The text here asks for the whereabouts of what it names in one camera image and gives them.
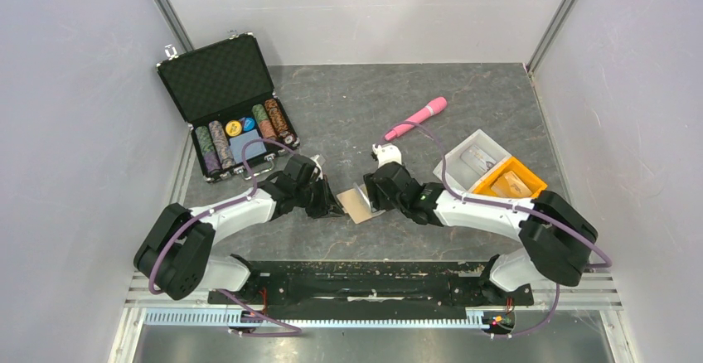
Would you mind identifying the purple grey chip stack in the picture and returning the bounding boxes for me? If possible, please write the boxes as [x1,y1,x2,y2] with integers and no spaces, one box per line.
[208,120,235,170]

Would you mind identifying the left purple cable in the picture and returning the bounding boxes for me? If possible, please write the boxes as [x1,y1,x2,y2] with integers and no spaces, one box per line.
[147,138,322,340]

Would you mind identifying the pink toy microphone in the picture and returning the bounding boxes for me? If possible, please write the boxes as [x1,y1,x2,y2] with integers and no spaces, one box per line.
[384,96,448,142]

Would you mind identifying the orange black chip stack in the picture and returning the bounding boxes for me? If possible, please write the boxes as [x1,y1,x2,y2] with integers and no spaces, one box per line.
[264,99,293,139]

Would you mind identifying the purple cable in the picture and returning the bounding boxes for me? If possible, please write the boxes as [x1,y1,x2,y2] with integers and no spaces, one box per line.
[147,138,322,340]
[373,121,613,341]

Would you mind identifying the green purple chip stack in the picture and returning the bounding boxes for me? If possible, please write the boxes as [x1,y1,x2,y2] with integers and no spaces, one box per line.
[195,126,221,177]

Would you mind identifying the green red chip stack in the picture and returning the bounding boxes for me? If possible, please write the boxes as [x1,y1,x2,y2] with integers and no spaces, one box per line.
[252,104,278,140]

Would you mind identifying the white plastic bin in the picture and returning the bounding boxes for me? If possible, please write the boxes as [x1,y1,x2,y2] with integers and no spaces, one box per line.
[433,129,512,194]

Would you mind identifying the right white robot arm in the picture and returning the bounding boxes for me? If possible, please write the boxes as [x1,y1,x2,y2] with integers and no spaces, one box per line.
[363,162,598,303]

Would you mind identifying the blue card deck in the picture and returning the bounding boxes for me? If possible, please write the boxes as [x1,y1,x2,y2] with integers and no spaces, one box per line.
[228,129,268,165]

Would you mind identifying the blue dealer chip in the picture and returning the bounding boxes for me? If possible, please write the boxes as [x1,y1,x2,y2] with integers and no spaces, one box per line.
[240,117,257,133]

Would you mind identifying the yellow dealer chip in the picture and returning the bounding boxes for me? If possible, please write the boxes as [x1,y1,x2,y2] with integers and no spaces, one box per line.
[224,120,243,137]

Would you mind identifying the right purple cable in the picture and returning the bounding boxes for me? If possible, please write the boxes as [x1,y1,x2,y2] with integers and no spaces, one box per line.
[373,121,613,341]

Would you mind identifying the black poker chip case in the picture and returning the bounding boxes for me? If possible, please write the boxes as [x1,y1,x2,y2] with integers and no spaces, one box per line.
[156,32,301,183]

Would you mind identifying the white slotted cable duct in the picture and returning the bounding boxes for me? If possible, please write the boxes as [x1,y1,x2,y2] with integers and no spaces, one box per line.
[143,307,489,330]

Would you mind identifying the beige card holder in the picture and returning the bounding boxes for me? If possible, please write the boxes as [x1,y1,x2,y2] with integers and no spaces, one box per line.
[336,183,385,225]

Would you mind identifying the card in orange bin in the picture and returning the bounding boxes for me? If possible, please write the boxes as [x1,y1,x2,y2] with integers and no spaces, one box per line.
[490,171,532,198]

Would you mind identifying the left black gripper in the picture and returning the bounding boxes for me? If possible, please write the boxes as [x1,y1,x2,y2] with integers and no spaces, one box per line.
[294,175,344,219]

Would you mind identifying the orange plastic bin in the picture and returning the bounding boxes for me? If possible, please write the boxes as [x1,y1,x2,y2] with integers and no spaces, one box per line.
[471,157,547,198]

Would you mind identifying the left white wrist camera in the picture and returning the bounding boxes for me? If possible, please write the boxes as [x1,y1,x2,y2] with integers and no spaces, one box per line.
[310,154,325,179]

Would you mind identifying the card in white bin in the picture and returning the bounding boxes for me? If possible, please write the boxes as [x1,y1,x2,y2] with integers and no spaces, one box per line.
[460,144,497,175]

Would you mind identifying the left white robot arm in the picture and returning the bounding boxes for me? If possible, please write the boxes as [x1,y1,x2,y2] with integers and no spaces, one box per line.
[133,154,345,303]

